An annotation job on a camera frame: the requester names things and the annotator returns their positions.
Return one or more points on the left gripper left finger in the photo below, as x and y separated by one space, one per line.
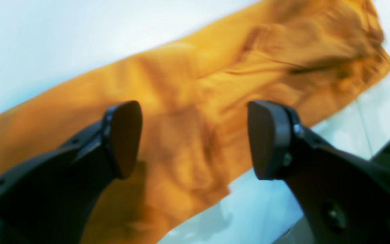
49 198

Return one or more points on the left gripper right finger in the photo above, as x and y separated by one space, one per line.
345 199

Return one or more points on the orange t-shirt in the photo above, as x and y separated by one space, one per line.
316 56

